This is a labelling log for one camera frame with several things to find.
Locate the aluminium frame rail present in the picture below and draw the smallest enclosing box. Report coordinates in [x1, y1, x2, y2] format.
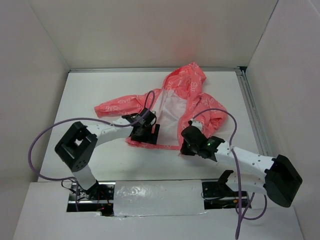
[63, 67, 270, 155]

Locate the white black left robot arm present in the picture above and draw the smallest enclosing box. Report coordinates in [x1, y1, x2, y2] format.
[54, 108, 160, 200]

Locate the pink hooded jacket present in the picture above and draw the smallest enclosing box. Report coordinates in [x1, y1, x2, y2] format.
[94, 62, 228, 150]

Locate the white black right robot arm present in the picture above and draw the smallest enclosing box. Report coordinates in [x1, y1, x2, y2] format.
[180, 125, 303, 208]

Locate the silver base rail with tape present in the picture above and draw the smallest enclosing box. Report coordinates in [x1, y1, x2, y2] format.
[66, 179, 239, 217]

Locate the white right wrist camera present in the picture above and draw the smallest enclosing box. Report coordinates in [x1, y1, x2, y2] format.
[188, 119, 203, 131]

